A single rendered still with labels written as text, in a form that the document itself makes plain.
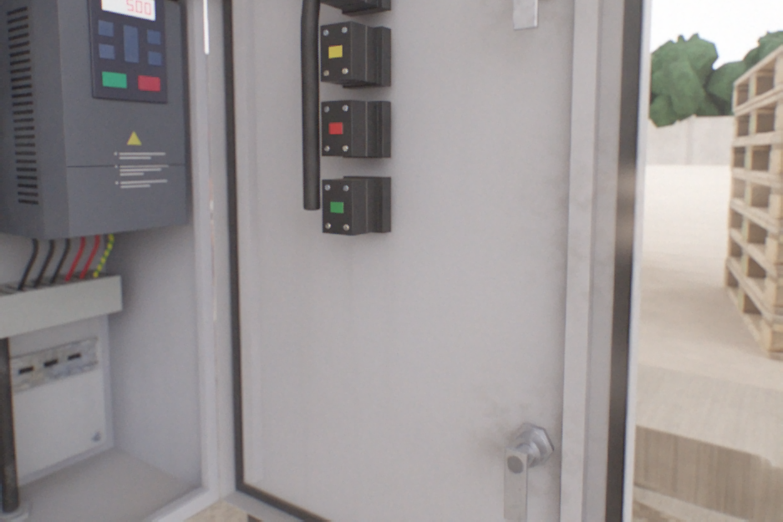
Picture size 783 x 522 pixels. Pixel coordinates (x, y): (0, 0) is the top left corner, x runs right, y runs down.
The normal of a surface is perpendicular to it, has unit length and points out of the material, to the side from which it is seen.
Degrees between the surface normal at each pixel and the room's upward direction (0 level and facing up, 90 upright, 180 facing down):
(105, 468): 0
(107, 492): 0
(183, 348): 90
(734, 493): 89
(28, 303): 90
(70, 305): 90
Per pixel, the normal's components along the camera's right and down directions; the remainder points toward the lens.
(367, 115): 0.83, 0.05
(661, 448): -0.57, 0.07
